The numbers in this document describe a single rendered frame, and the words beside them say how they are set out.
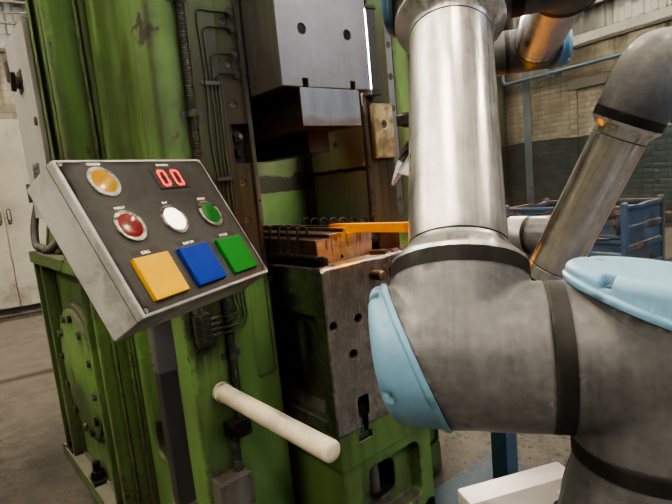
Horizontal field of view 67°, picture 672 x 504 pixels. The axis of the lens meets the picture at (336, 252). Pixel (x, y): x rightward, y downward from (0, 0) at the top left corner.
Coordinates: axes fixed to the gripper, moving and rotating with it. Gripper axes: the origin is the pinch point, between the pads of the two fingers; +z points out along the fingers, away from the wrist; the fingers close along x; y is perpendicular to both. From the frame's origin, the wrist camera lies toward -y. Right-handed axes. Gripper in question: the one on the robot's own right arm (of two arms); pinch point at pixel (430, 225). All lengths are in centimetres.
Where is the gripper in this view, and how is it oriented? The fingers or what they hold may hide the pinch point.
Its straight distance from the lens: 118.3
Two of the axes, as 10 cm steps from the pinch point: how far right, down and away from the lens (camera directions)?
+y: 1.1, 9.9, 1.3
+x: 7.6, -1.7, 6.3
